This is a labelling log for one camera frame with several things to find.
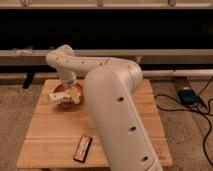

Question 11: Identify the wooden table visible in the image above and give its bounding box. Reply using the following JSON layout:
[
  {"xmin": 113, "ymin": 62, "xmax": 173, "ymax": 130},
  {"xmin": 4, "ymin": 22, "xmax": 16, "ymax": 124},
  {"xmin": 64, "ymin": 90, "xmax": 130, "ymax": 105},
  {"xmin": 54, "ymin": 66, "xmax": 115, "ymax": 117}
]
[{"xmin": 16, "ymin": 79, "xmax": 173, "ymax": 170}]

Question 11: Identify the orange ceramic bowl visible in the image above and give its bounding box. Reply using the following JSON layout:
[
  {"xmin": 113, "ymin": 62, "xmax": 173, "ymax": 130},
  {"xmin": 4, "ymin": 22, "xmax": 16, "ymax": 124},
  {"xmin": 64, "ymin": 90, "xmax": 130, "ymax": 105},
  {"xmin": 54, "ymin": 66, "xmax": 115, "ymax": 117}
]
[{"xmin": 49, "ymin": 83, "xmax": 83, "ymax": 106}]

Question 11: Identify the dark chocolate bar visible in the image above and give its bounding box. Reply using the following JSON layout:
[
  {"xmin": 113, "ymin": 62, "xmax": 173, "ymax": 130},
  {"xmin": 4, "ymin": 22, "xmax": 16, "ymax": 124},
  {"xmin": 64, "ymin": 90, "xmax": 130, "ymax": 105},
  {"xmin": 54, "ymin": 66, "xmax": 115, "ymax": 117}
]
[{"xmin": 73, "ymin": 135, "xmax": 93, "ymax": 163}]

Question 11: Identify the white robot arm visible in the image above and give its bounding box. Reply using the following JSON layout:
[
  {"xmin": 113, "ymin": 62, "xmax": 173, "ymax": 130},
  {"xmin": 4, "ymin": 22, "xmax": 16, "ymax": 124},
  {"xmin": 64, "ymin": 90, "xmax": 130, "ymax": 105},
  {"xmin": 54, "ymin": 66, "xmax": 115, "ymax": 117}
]
[{"xmin": 46, "ymin": 45, "xmax": 163, "ymax": 171}]

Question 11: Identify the white plastic bottle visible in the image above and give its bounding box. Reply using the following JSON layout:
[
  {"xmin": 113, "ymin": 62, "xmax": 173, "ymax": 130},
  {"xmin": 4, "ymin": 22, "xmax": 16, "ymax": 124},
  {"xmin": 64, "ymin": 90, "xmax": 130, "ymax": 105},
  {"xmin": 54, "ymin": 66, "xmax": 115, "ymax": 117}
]
[{"xmin": 49, "ymin": 92, "xmax": 71, "ymax": 104}]

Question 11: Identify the black power adapter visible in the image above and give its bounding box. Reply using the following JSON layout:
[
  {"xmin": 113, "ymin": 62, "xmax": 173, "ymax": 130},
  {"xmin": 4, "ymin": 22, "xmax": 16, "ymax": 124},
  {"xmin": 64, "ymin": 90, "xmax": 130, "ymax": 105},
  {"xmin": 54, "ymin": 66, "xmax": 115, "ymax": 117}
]
[{"xmin": 178, "ymin": 87, "xmax": 199, "ymax": 105}]

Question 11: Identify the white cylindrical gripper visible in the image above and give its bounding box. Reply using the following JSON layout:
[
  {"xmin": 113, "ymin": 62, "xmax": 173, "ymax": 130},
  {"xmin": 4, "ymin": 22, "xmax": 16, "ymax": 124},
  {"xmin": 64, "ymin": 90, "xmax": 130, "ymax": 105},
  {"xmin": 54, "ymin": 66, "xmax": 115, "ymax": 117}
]
[{"xmin": 59, "ymin": 71, "xmax": 80, "ymax": 104}]

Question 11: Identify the black cable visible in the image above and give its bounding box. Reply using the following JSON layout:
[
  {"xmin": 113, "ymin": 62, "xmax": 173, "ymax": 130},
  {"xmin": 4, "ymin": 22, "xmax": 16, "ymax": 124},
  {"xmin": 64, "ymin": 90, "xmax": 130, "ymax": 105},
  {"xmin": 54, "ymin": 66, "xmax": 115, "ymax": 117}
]
[{"xmin": 153, "ymin": 74, "xmax": 213, "ymax": 168}]

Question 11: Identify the white window rail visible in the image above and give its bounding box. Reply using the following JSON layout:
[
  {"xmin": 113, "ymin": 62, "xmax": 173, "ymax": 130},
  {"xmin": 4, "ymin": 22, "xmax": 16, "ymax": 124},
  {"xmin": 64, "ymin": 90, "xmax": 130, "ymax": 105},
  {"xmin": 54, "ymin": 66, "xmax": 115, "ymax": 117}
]
[{"xmin": 0, "ymin": 49, "xmax": 213, "ymax": 66}]

